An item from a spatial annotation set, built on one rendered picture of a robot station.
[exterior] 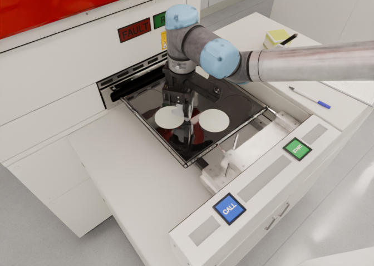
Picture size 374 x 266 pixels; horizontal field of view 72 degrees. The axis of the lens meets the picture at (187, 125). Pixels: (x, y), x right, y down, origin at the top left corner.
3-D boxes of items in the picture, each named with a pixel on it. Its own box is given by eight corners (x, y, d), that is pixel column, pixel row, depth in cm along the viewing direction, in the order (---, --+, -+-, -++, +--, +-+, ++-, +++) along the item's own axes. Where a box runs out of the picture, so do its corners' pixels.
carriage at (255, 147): (199, 181, 76) (199, 176, 74) (277, 121, 91) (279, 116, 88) (218, 201, 72) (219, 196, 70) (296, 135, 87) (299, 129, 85)
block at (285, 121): (273, 120, 87) (275, 114, 85) (279, 116, 88) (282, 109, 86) (293, 134, 83) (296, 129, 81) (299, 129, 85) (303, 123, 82)
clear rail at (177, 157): (119, 99, 92) (118, 97, 91) (123, 98, 93) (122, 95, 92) (185, 170, 74) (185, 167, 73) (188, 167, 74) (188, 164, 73)
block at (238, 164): (221, 159, 77) (222, 153, 75) (230, 153, 79) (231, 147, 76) (241, 177, 73) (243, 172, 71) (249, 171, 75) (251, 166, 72)
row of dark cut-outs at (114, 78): (98, 88, 88) (97, 82, 86) (196, 42, 105) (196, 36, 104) (99, 88, 87) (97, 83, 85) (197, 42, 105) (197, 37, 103)
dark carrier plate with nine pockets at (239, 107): (124, 98, 92) (124, 97, 91) (197, 61, 106) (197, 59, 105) (186, 162, 75) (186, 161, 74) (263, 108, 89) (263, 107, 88)
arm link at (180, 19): (180, 23, 53) (156, 8, 57) (181, 67, 61) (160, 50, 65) (208, 11, 56) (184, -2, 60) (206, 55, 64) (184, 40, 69)
